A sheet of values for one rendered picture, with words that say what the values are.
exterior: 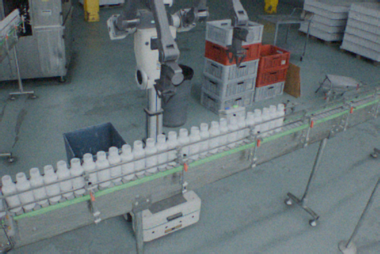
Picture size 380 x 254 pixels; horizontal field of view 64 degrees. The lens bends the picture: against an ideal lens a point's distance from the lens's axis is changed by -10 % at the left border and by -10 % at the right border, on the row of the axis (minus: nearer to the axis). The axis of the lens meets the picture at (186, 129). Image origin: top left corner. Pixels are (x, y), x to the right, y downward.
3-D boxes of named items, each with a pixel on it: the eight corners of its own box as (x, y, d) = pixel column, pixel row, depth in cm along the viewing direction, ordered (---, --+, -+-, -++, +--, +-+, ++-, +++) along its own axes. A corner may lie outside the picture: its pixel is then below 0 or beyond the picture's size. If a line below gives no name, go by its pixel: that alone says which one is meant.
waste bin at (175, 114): (163, 133, 378) (165, 80, 345) (146, 116, 410) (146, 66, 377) (197, 124, 399) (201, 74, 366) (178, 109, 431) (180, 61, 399)
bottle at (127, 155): (135, 179, 153) (134, 149, 144) (123, 180, 151) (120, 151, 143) (133, 171, 158) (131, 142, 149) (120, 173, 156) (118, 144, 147)
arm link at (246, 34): (244, 14, 168) (231, 15, 163) (259, 20, 159) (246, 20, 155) (241, 36, 174) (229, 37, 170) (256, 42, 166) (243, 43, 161)
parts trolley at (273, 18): (270, 67, 590) (278, 13, 540) (250, 58, 630) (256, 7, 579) (307, 61, 639) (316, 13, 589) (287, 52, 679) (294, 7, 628)
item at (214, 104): (220, 117, 419) (221, 100, 407) (199, 104, 446) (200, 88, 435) (252, 105, 451) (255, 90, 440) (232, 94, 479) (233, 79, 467)
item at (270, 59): (259, 73, 437) (262, 57, 426) (239, 62, 465) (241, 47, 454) (288, 66, 468) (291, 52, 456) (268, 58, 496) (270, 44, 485)
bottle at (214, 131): (214, 155, 173) (218, 127, 165) (203, 151, 175) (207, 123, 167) (219, 149, 178) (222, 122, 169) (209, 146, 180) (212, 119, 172)
